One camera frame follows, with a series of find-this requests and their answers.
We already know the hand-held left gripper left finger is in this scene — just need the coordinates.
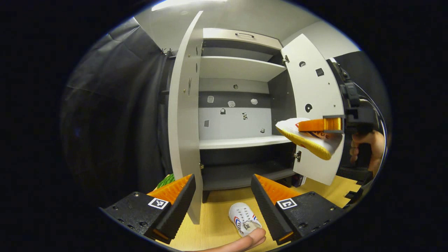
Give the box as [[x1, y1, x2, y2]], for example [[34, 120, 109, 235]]
[[100, 174, 197, 245]]

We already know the white cabinet drawer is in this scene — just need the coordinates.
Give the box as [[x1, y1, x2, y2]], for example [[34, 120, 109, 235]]
[[203, 28, 283, 50]]

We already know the white cabinet shelf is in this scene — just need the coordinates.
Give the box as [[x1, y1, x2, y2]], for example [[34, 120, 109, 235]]
[[199, 56, 287, 82], [199, 135, 293, 150]]

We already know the watermelon slice plush toy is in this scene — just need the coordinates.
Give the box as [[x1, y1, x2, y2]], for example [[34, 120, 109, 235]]
[[156, 174, 175, 189]]

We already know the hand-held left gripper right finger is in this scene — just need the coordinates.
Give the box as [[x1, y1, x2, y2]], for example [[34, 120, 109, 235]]
[[250, 174, 346, 246]]

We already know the white cabinet door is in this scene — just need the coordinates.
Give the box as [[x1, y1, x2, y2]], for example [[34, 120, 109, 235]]
[[168, 10, 204, 224], [281, 33, 345, 186]]

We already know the black backdrop cloth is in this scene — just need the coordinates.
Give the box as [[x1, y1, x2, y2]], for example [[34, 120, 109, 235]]
[[61, 17, 391, 207]]

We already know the white canvas shoe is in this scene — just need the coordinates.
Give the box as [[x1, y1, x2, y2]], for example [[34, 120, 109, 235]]
[[229, 202, 262, 237], [275, 118, 343, 161]]

